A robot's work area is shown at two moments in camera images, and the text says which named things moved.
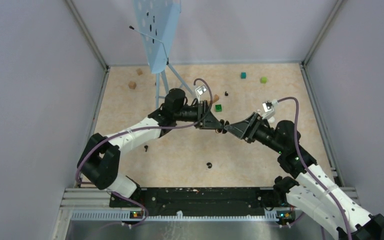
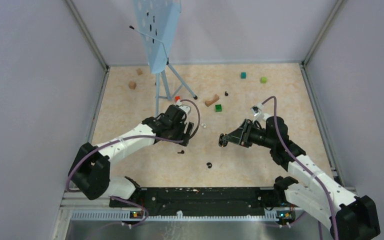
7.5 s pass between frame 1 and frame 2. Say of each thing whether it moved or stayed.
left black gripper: moved
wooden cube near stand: stayed
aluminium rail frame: stayed
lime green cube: stayed
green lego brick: stayed
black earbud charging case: moved
